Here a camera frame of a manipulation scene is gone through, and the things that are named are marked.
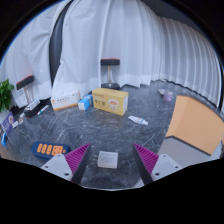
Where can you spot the small blue and white box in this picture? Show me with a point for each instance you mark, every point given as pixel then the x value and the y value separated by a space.
pixel 84 103

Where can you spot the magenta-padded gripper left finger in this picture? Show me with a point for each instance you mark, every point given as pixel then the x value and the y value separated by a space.
pixel 56 165

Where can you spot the blue power strip orange sockets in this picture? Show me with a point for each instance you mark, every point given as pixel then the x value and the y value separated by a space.
pixel 50 150

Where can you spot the yellow carton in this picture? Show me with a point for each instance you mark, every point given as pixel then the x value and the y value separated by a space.
pixel 110 101

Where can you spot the white marker pen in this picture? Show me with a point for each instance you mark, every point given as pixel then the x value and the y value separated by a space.
pixel 42 110

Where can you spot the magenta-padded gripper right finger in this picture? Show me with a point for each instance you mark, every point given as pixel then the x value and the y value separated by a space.
pixel 165 165

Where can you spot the white and orange carton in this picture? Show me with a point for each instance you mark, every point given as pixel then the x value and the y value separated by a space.
pixel 65 100

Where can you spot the green potted plant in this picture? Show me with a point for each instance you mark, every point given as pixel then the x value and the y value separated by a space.
pixel 5 95

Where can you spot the small blue packet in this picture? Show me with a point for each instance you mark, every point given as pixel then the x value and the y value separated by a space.
pixel 3 140

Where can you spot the small white card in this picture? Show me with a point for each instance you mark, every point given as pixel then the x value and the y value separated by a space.
pixel 15 124

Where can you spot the small clear box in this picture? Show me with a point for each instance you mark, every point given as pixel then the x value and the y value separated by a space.
pixel 21 118

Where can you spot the white tube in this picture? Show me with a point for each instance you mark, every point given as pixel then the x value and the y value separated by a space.
pixel 137 120

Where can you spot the small purple cup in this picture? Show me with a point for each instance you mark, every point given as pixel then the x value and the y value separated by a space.
pixel 167 96

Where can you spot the white curtain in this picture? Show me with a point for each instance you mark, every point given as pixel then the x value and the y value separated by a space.
pixel 26 50
pixel 133 40

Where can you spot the flat white box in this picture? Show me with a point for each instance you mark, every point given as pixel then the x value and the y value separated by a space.
pixel 32 105

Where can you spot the purple printed box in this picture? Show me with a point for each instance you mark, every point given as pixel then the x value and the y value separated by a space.
pixel 8 122

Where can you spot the black stool with orange trim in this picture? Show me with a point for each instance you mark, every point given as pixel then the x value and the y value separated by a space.
pixel 110 62
pixel 25 81

